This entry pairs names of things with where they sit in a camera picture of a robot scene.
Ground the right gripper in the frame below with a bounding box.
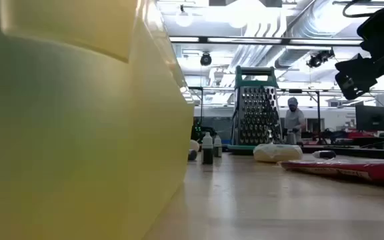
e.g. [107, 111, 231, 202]
[334, 53, 384, 101]

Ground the red popcorn packet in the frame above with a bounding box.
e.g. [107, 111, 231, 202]
[280, 159, 384, 186]

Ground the white frosted donut blue drizzle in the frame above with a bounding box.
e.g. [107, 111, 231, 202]
[253, 143, 303, 163]

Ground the black computer monitor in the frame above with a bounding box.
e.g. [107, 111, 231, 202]
[355, 105, 384, 132]

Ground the person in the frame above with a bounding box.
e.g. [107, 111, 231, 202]
[283, 97, 307, 145]

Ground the metal box grater teal trim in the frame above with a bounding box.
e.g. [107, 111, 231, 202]
[227, 65, 285, 155]

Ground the round black ceiling device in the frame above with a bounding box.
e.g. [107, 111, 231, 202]
[200, 52, 213, 67]

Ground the overhead light bar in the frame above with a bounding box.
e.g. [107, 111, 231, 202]
[169, 35, 365, 47]

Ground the round white pendant lamp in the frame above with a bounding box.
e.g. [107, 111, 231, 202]
[174, 9, 194, 28]

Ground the black ceiling camera cluster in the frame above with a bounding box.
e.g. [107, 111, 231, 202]
[306, 48, 335, 69]

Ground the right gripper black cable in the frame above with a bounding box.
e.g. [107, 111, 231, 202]
[341, 0, 384, 19]

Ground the black aluminium table frame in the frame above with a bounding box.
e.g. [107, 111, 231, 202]
[223, 143, 384, 161]

